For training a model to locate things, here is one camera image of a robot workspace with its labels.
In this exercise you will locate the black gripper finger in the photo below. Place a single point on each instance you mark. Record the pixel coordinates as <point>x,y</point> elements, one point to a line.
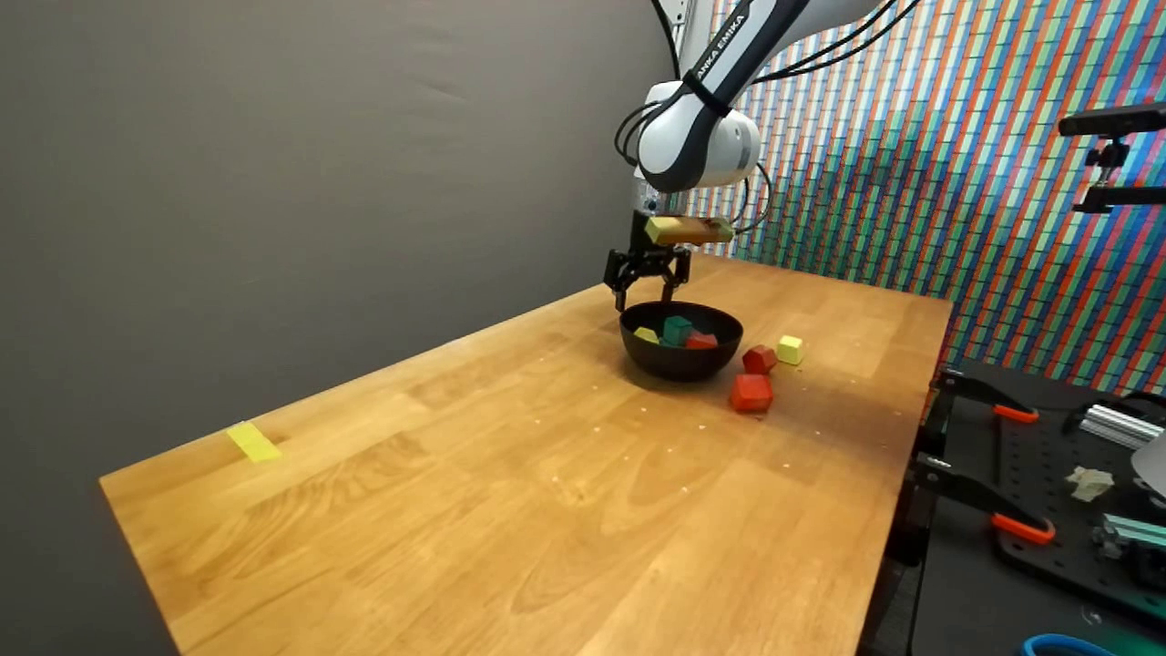
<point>674,267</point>
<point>619,272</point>

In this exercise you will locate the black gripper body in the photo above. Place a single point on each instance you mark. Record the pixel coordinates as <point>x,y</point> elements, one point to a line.
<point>637,239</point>

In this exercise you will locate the green wooden cube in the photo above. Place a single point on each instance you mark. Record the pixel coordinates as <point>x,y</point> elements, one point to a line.
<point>674,329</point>

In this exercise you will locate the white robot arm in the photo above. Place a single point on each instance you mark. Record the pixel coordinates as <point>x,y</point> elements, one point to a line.
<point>694,131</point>

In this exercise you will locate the black bowl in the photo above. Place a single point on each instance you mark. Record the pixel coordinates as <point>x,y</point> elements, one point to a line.
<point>680,364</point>

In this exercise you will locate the red rounded wooden block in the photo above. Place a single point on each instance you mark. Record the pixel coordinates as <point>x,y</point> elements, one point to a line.
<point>758,359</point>

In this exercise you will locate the pale yellow wooden cube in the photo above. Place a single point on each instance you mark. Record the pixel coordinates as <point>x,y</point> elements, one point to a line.
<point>792,352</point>

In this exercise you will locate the large red wooden block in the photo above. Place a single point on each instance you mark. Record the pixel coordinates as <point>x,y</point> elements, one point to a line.
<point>752,393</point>

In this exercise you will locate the multicolour patterned backdrop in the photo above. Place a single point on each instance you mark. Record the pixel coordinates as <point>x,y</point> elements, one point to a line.
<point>948,182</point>

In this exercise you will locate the grey fabric backdrop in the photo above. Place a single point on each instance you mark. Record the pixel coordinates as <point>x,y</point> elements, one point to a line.
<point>305,182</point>

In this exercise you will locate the yellow tape strip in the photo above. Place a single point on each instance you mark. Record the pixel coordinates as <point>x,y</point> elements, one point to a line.
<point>254,442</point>

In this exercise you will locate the black perforated board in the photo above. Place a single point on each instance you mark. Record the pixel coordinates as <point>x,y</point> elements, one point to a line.
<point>1056,449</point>

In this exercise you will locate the white crumpled scrap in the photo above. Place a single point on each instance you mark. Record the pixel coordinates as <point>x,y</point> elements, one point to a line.
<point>1092,481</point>

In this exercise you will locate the white plastic sheet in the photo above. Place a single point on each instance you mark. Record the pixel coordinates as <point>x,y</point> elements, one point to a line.
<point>1152,467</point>

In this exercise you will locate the teal metal bar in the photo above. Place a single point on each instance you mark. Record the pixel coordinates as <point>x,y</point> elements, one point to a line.
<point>1135,534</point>

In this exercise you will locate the wrist camera on wooden plate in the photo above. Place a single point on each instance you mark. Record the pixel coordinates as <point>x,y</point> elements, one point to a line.
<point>686,229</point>

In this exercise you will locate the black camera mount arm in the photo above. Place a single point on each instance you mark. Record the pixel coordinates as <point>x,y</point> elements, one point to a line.
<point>1112,120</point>

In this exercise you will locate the white rail piece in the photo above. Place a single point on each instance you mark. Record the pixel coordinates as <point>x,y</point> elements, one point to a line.
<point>1115,422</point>

